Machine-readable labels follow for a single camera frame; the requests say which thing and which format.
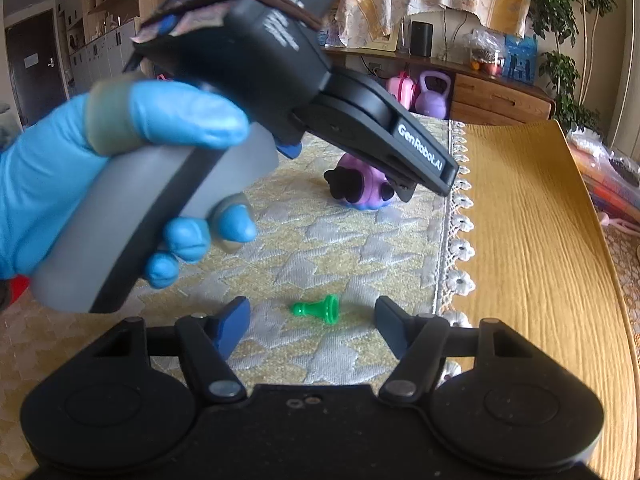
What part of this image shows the purple hedgehog toy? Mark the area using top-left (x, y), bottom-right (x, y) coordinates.
top-left (324, 152), bottom-right (401, 211)

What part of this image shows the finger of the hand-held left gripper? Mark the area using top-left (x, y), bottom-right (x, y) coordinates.
top-left (350, 109), bottom-right (460, 197)
top-left (385, 170), bottom-right (418, 201)

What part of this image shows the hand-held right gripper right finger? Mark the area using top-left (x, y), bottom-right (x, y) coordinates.
top-left (374, 296), bottom-right (538, 403)

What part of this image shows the red tin box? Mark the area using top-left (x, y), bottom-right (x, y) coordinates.
top-left (0, 275), bottom-right (36, 313)

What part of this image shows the tall green plant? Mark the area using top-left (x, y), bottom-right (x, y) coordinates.
top-left (530, 0), bottom-right (623, 133)

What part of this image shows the quilted table mat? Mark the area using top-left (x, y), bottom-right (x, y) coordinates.
top-left (0, 112), bottom-right (473, 401)

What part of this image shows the dark wooden door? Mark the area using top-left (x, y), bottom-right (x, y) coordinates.
top-left (5, 10), bottom-right (68, 126)

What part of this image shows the wall shelving cabinet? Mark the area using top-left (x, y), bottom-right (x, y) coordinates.
top-left (65, 0), bottom-right (146, 96)

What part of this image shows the green chess pawn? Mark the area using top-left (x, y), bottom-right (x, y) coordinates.
top-left (291, 294), bottom-right (341, 325)

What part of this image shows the black speaker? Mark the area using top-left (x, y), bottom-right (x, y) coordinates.
top-left (411, 21), bottom-right (433, 58)

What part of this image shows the purple kettlebell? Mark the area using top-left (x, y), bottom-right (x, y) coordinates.
top-left (417, 71), bottom-right (451, 120)

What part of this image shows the pile of plastic packets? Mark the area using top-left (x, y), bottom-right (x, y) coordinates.
top-left (567, 130), bottom-right (640, 221)

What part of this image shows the blue picture card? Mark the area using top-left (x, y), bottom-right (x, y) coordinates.
top-left (502, 34), bottom-right (538, 81)

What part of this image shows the wooden tv stand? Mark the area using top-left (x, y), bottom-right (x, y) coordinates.
top-left (320, 45), bottom-right (557, 126)

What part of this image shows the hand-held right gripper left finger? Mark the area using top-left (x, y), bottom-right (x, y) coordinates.
top-left (95, 296), bottom-right (251, 403)

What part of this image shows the pink toy case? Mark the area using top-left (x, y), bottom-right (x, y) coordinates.
top-left (385, 72), bottom-right (418, 111)

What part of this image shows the clear snack bag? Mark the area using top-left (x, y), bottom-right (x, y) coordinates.
top-left (462, 27), bottom-right (506, 72)

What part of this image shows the person's left hand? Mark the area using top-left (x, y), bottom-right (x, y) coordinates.
top-left (0, 80), bottom-right (258, 288)

